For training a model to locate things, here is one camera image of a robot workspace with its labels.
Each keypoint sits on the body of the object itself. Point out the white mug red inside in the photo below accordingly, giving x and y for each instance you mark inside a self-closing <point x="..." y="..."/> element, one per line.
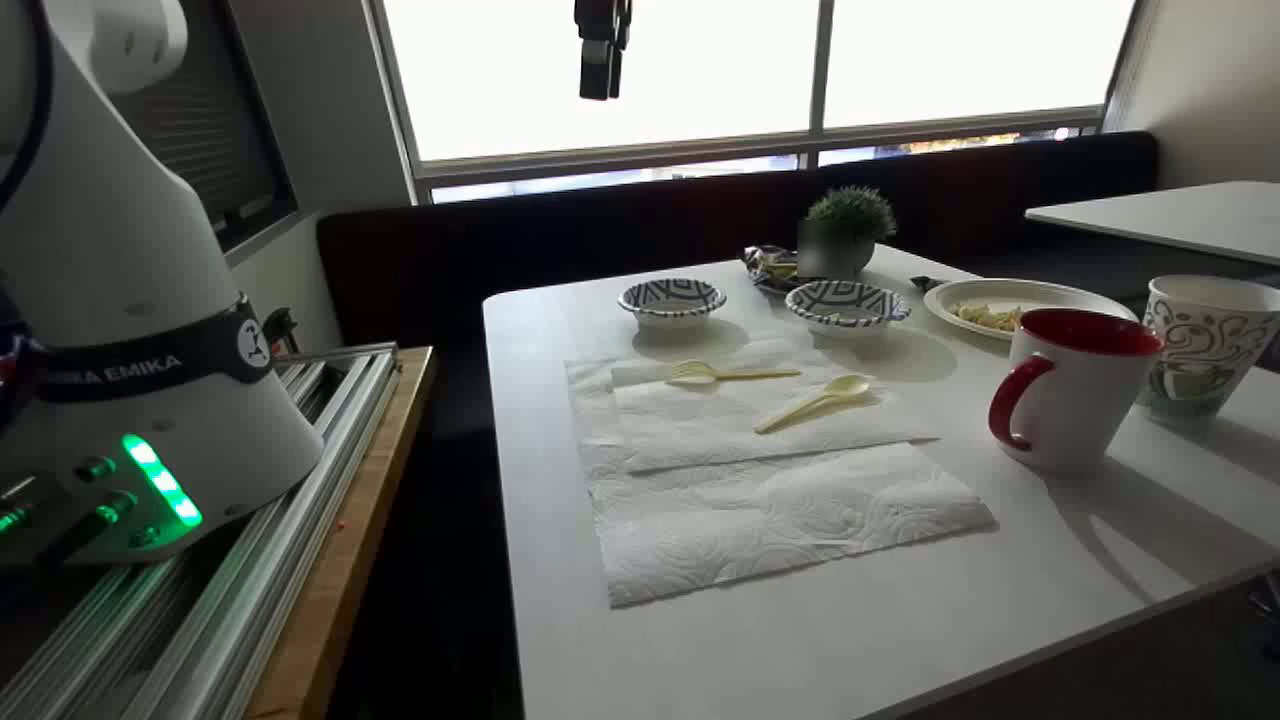
<point x="1082" y="400"/>

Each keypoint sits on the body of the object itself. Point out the small dark object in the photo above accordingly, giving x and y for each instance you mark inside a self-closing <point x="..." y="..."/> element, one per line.
<point x="925" y="285"/>

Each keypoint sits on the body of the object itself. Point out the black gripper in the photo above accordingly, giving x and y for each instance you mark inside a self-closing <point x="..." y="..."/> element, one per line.
<point x="601" y="24"/>

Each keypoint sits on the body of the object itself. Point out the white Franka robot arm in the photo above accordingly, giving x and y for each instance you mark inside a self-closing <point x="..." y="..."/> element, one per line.
<point x="122" y="266"/>

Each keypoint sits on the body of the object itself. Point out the dark wall panel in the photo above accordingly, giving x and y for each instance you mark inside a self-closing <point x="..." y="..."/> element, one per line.
<point x="215" y="133"/>

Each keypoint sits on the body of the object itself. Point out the wooden base board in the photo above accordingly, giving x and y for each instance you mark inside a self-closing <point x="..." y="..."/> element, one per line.
<point x="341" y="563"/>

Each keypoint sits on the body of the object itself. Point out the patterned paper cup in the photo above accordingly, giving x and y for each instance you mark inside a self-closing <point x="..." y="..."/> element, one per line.
<point x="1207" y="343"/>

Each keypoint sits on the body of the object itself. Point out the white paper towel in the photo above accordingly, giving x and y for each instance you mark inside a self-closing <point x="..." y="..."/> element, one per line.
<point x="693" y="435"/>
<point x="773" y="523"/>

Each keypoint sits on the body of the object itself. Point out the dark snack packet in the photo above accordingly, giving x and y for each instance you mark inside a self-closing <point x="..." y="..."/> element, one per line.
<point x="776" y="266"/>

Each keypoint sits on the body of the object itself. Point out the black sofa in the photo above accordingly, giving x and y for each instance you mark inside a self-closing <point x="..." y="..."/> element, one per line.
<point x="535" y="255"/>

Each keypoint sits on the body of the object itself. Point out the red clamp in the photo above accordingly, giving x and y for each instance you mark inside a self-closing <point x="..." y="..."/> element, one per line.
<point x="281" y="339"/>

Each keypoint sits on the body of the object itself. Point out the blue patterned bowl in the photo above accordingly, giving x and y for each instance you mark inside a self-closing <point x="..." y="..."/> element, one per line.
<point x="846" y="306"/>
<point x="670" y="301"/>

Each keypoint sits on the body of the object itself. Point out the white plate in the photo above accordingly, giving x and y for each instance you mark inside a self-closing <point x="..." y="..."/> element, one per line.
<point x="1063" y="294"/>

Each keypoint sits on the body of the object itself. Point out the small green potted plant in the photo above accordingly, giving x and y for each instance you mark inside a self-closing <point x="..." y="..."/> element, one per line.
<point x="851" y="220"/>

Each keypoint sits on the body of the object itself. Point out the cream plastic spoon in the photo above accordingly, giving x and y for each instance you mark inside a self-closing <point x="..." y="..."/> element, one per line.
<point x="832" y="392"/>
<point x="705" y="374"/>

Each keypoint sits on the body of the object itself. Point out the aluminium rail frame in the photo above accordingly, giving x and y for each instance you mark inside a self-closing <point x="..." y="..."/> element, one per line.
<point x="215" y="603"/>

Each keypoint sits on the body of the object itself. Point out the white side table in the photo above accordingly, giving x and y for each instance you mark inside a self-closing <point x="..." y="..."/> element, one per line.
<point x="1175" y="217"/>

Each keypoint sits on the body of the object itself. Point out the pale food pieces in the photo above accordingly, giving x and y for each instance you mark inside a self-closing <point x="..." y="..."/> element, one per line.
<point x="995" y="313"/>

